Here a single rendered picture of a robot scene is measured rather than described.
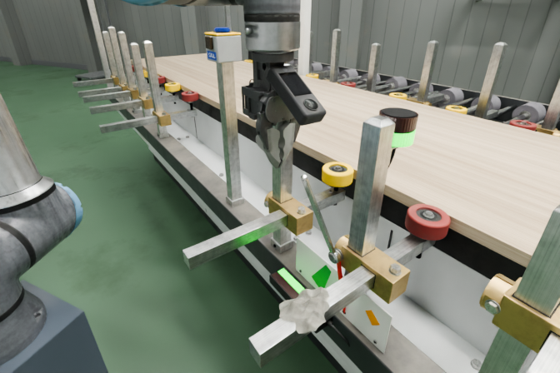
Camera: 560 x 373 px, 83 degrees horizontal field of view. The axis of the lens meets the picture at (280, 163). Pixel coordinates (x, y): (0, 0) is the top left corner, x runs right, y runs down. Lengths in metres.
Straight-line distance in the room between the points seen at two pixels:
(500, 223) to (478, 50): 4.38
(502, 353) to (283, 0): 0.56
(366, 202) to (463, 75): 4.59
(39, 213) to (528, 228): 1.05
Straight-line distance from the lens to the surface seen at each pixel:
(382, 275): 0.59
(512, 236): 0.73
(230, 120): 0.91
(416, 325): 0.87
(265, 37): 0.51
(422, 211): 0.71
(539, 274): 0.46
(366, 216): 0.56
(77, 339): 1.03
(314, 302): 0.52
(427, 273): 0.85
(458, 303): 0.84
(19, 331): 0.96
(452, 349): 0.86
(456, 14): 4.99
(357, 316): 0.70
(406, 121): 0.52
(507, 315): 0.50
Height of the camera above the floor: 1.27
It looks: 26 degrees down
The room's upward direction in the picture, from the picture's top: straight up
